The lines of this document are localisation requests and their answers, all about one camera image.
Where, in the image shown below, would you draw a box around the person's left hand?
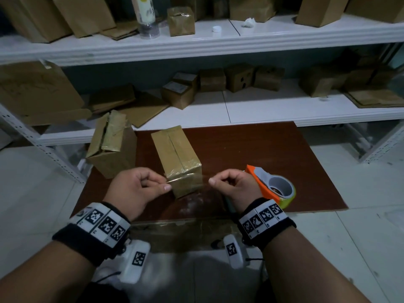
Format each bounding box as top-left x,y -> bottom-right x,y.
103,167 -> 173,222

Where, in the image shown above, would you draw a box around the person's right hand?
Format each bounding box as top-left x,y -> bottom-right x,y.
208,168 -> 263,213

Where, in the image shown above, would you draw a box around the orange tape dispenser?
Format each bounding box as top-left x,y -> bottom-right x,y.
246,164 -> 297,210

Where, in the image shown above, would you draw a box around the taped cardboard parcel box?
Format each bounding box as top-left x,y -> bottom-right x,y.
85,109 -> 137,179

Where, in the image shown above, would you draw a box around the clear tape strip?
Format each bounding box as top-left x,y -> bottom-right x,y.
165,173 -> 215,186

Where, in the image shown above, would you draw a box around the cardboard box with cutout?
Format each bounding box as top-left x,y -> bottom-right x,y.
151,125 -> 202,199

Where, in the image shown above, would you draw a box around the person's right forearm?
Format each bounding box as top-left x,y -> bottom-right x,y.
263,229 -> 370,303

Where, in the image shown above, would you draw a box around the person's left forearm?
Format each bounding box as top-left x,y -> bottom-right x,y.
0,239 -> 95,303

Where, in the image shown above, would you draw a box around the plastic bottle with white label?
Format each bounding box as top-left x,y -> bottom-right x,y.
131,0 -> 159,39

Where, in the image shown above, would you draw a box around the black wristband with marker tags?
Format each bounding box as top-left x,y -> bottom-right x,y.
237,198 -> 297,251
52,202 -> 132,267

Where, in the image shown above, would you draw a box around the reddish brown wooden board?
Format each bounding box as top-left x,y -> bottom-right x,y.
72,121 -> 348,223

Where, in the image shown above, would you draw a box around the plastic wrapped cardboard base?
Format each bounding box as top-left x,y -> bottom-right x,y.
129,219 -> 240,253

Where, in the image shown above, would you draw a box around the folded flat cardboard carton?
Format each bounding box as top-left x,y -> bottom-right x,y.
88,85 -> 136,114

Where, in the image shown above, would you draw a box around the black shorts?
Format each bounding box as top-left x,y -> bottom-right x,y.
75,280 -> 130,303

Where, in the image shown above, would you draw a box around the large flat cardboard sheet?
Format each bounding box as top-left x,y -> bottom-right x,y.
0,61 -> 92,126

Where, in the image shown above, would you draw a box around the white metal storage rack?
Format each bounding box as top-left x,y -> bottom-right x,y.
0,12 -> 404,183
359,122 -> 404,165

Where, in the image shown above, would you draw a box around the small folded cardboard piece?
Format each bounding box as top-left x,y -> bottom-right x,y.
100,21 -> 139,41

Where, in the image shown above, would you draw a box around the thin black cable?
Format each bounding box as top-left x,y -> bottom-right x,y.
94,271 -> 122,283

